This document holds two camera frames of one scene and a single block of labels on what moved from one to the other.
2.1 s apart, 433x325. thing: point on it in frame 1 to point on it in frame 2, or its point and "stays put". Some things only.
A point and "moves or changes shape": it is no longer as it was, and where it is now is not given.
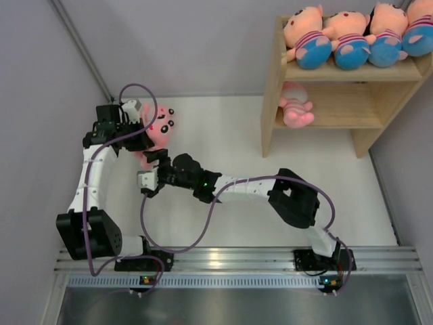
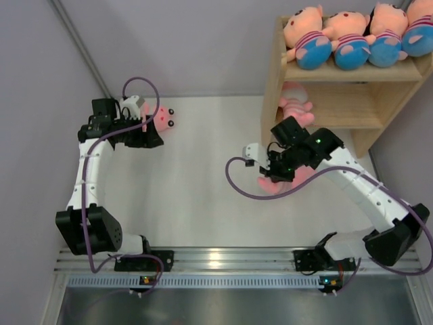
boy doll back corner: (388, 24) stays put
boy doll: (417, 38) stays put
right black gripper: (164, 162) to (272, 172)
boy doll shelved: (303, 30) stays put
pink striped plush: (160, 133) moves or changes shape
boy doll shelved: (348, 28) stays put
